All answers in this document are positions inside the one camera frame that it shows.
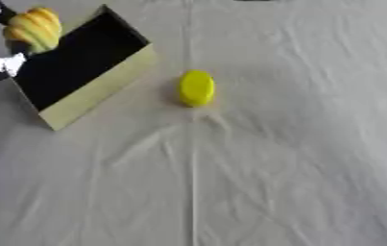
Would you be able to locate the yellow ridged toy fruit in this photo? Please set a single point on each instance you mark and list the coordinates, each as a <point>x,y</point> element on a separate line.
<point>34,29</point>

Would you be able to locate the tan box with black inside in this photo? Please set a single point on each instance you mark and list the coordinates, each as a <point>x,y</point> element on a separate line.
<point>73,64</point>

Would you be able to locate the yellow oval block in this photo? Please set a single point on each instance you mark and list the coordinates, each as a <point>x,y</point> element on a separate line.
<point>197,87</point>

